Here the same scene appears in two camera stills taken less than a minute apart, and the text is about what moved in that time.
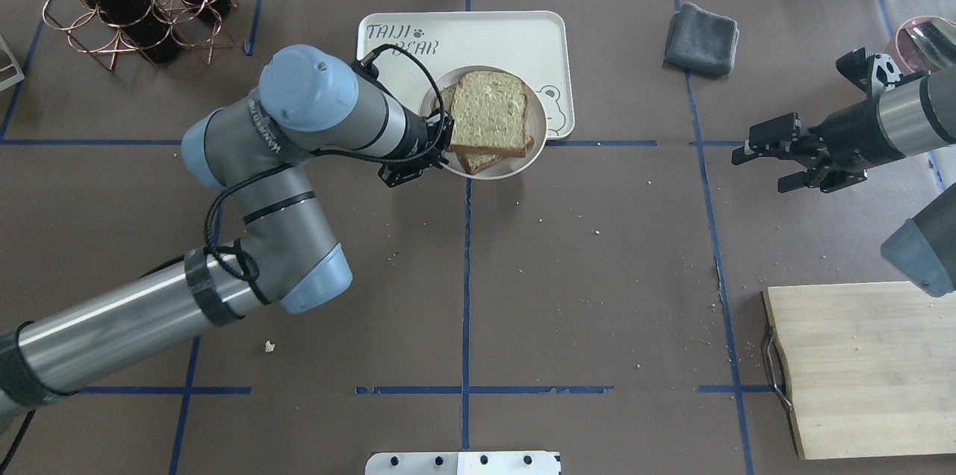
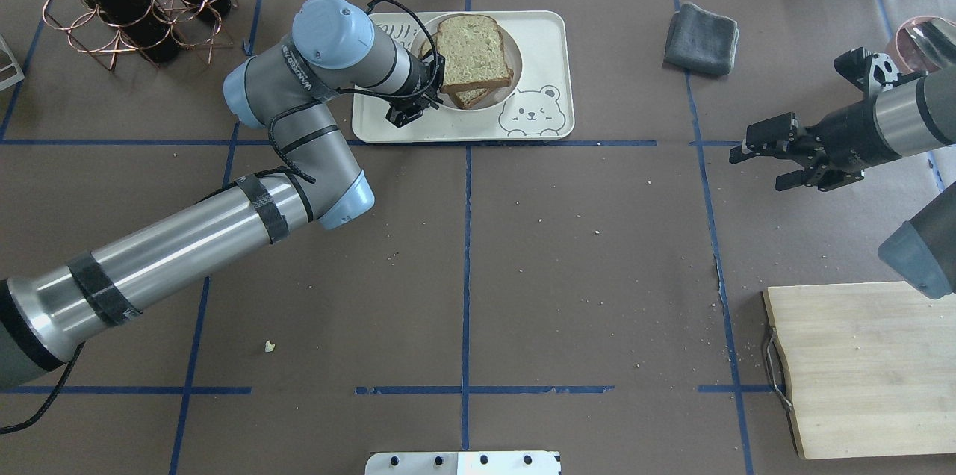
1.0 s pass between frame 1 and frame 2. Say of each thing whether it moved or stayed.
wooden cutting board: stayed
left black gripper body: moved
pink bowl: stayed
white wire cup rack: stayed
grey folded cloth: stayed
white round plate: moved
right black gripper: stayed
